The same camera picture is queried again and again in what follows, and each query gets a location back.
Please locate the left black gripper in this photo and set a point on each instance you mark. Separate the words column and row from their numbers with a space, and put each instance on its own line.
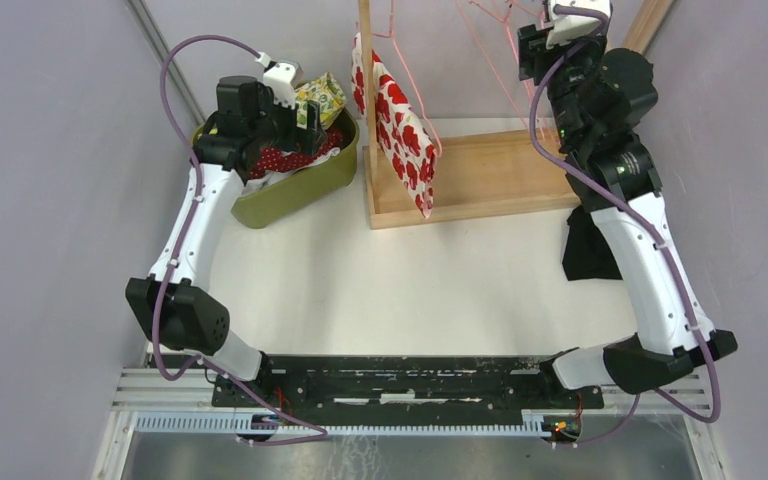
column 308, row 140

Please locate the green plastic basket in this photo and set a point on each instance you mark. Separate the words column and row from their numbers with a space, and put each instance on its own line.
column 304, row 185

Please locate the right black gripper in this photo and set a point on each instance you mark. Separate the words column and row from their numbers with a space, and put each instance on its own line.
column 533, row 53

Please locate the yellow floral print garment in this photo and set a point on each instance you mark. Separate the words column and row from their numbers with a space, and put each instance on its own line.
column 324, row 91

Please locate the black garment with flower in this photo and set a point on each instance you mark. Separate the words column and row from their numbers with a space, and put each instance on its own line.
column 587, row 254

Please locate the red poppy print garment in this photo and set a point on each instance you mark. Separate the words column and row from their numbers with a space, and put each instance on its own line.
column 405, row 144

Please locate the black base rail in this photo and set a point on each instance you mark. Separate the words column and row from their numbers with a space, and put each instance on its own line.
column 413, row 391

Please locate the wooden clothes rack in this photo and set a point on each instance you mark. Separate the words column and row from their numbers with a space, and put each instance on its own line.
column 478, row 175

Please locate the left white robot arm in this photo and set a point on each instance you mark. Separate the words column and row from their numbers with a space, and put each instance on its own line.
column 171, row 303

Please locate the white garment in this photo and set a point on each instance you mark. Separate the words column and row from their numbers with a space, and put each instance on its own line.
column 273, row 177

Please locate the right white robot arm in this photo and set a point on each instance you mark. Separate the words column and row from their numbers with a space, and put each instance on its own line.
column 619, row 230

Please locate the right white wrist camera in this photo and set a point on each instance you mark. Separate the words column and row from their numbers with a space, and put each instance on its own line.
column 571, row 20

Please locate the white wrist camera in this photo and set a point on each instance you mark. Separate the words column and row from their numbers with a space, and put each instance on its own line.
column 571, row 20
column 282, row 77

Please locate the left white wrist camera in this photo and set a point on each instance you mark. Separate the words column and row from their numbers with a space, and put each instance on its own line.
column 282, row 77

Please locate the white slotted cable duct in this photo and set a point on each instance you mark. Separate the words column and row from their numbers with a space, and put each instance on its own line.
column 264, row 424

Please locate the dark red polka-dot garment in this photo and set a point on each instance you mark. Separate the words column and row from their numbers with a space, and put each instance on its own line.
column 273, row 159

